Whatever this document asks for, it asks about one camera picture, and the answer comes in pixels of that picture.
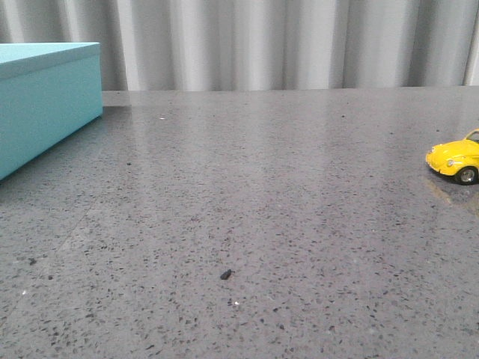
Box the grey pleated curtain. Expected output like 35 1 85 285
1 1 478 91

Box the light blue storage box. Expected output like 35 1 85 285
1 42 103 177

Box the yellow toy beetle car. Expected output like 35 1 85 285
425 129 479 185

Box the small black debris piece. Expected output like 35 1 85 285
220 269 233 280

